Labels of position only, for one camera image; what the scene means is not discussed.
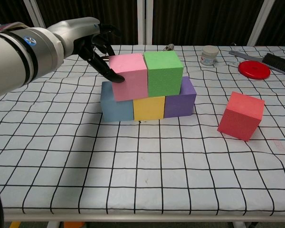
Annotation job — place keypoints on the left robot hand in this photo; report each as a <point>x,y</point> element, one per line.
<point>76,33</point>

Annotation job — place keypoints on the pink foam cube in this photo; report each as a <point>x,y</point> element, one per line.
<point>130,78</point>

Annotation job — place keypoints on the blue foam cube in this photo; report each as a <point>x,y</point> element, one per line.
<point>118,111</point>

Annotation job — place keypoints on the green foam cube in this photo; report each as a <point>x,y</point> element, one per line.
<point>162,76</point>

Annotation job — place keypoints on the purple foam cube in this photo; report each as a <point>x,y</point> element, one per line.
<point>180,107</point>

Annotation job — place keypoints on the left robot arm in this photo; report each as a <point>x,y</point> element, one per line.
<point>14,59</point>

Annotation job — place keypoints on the yellow foam cube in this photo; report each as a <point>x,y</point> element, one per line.
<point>148,109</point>

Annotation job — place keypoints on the red foam cube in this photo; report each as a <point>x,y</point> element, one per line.
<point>240,116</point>

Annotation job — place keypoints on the steel ladle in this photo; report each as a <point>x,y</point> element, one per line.
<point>169,47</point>

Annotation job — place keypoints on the small white jar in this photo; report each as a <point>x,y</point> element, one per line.
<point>209,55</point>

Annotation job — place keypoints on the white black-grid tablecloth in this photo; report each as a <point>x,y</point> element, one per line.
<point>142,166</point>

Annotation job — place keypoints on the red round plastic lid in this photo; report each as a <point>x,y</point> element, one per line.
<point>254,70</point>

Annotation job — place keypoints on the orange object under table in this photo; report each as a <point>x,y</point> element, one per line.
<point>73,225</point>

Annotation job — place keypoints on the white table leg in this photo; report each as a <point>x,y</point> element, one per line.
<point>239,225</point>
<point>53,225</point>

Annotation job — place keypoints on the yellow object under table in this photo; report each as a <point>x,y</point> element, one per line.
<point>15,225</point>

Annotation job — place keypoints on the grey brush with black bristles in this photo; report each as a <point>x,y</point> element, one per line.
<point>278,63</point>

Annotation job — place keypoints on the grey table edge rail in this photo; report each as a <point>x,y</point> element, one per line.
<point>142,217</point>

